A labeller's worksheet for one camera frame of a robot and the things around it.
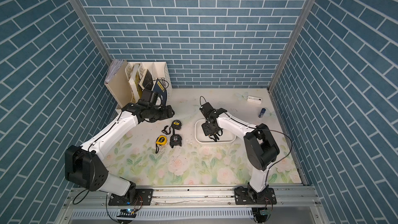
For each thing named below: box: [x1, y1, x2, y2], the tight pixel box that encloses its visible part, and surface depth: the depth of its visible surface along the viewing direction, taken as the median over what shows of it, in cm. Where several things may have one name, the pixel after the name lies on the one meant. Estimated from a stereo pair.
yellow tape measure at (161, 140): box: [155, 134, 168, 154], surface depth 93 cm
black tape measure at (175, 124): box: [161, 119, 183, 135], surface depth 99 cm
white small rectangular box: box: [247, 95, 263, 104], surface depth 114 cm
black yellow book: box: [138, 68, 154, 92], surface depth 101 cm
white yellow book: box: [129, 63, 143, 102], surface depth 95 cm
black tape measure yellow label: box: [169, 133, 182, 149], surface depth 92 cm
